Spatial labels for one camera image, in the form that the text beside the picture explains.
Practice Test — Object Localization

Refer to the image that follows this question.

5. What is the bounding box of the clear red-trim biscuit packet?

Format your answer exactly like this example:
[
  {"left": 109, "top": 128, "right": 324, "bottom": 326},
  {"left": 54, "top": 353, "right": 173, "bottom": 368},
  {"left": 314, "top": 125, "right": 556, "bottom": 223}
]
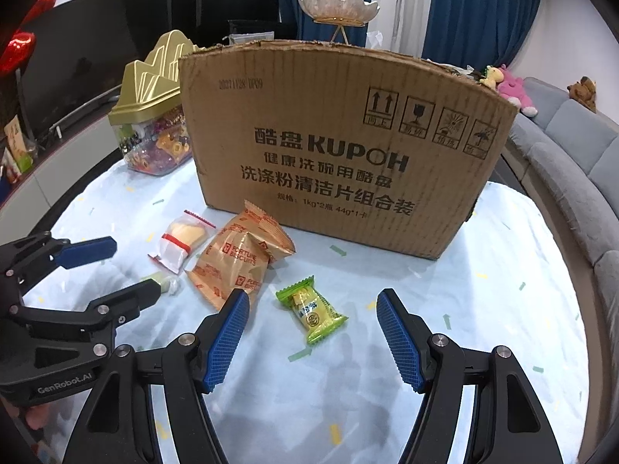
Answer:
[{"left": 148, "top": 210, "right": 216, "bottom": 275}]

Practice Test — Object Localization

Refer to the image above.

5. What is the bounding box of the orange fortune biscuit packet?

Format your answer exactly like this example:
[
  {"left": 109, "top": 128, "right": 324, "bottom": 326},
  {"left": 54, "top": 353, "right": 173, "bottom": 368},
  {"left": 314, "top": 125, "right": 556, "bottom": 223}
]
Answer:
[{"left": 188, "top": 201, "right": 296, "bottom": 310}]

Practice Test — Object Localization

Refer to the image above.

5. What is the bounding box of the white tv cabinet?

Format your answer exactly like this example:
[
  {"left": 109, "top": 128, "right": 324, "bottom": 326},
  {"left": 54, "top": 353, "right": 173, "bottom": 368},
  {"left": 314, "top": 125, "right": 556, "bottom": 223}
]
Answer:
[{"left": 0, "top": 82, "right": 127, "bottom": 233}]

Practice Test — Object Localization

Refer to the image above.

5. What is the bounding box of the gold lid candy container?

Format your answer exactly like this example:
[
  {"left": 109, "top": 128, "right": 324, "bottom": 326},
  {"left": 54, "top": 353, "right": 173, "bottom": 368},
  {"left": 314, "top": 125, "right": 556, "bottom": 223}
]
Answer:
[{"left": 108, "top": 31, "right": 197, "bottom": 176}]

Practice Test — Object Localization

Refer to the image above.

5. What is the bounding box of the red heart balloon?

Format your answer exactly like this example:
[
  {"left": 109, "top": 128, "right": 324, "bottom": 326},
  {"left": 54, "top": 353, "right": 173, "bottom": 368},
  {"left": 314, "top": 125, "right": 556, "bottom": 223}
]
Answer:
[{"left": 0, "top": 31, "right": 37, "bottom": 77}]

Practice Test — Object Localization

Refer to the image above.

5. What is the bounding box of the green wrapped candy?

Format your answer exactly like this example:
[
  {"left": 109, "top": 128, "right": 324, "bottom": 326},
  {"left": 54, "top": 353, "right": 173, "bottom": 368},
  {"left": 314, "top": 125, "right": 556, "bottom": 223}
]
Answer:
[{"left": 276, "top": 275, "right": 348, "bottom": 347}]

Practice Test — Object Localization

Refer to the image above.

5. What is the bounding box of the black television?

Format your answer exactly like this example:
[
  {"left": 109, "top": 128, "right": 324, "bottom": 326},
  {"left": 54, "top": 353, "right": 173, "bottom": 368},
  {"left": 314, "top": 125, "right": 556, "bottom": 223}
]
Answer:
[{"left": 21, "top": 0, "right": 168, "bottom": 137}]

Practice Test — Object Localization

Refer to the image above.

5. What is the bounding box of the black piano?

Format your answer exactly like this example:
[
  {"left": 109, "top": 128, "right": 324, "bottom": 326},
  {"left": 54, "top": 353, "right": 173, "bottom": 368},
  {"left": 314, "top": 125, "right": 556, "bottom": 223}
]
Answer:
[{"left": 84, "top": 0, "right": 297, "bottom": 85}]

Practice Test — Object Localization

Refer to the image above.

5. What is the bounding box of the grey sectional sofa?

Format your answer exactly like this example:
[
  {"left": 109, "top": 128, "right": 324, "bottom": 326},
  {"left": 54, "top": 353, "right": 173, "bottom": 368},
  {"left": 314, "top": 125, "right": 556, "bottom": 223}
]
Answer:
[{"left": 503, "top": 78, "right": 618, "bottom": 348}]

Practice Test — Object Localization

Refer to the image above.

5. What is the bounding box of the brown cardboard box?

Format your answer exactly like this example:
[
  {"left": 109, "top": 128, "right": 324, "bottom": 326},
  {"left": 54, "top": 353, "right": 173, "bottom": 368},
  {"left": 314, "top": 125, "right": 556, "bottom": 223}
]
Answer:
[{"left": 180, "top": 40, "right": 516, "bottom": 260}]

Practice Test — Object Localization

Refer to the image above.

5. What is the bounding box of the pink plush toy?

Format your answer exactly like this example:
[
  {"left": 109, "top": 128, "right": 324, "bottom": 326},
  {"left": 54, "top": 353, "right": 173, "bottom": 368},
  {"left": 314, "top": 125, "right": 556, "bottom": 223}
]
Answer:
[{"left": 496, "top": 64, "right": 538, "bottom": 118}]

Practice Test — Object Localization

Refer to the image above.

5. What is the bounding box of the brown plush toy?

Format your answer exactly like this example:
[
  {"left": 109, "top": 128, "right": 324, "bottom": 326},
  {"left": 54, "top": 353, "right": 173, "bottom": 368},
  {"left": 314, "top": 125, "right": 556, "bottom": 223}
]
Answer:
[{"left": 566, "top": 75, "right": 597, "bottom": 113}]

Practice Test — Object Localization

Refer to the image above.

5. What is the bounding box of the yellow plush toy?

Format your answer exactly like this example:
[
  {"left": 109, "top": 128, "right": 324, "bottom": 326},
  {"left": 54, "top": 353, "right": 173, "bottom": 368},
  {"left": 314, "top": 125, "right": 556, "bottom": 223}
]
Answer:
[{"left": 479, "top": 66, "right": 504, "bottom": 90}]

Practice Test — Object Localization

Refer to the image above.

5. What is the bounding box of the two-tier white snack stand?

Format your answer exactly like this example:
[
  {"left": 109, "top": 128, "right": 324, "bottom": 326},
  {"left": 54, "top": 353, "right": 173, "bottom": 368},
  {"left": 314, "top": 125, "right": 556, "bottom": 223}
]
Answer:
[{"left": 298, "top": 0, "right": 380, "bottom": 45}]

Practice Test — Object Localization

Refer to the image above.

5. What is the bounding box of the blue curtain right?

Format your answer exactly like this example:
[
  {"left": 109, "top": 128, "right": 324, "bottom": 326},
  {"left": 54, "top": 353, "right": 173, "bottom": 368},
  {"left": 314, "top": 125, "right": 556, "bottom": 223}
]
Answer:
[{"left": 422, "top": 0, "right": 540, "bottom": 70}]

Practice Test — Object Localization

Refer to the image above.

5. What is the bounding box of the white sheer curtain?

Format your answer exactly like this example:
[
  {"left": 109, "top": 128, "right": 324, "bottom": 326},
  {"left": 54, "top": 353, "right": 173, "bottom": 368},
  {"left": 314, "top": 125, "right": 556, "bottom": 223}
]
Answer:
[{"left": 366, "top": 0, "right": 431, "bottom": 56}]

